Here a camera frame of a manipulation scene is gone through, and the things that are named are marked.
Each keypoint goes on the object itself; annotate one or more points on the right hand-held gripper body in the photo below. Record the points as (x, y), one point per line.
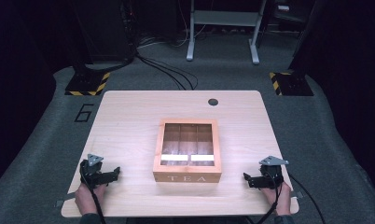
(272, 172)

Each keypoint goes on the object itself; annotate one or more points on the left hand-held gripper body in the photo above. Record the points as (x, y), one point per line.
(90, 174)

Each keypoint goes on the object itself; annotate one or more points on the wooden tea box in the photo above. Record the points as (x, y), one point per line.
(187, 169)

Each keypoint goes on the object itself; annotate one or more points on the person's left hand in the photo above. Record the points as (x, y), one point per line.
(86, 199)

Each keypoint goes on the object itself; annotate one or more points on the person's right hand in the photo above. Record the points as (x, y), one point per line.
(280, 199)

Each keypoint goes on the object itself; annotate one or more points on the black stand base hazard tape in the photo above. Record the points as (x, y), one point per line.
(293, 84)
(86, 82)

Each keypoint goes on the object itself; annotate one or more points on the dark curtain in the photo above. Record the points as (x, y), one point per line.
(347, 62)
(17, 77)

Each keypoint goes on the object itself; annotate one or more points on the black equipment cabinet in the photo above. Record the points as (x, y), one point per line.
(104, 28)

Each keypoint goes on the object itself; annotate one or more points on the grey metal table bracket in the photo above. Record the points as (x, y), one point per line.
(64, 200)
(297, 195)

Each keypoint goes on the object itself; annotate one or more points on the white metal desk frame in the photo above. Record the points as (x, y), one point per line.
(223, 18)

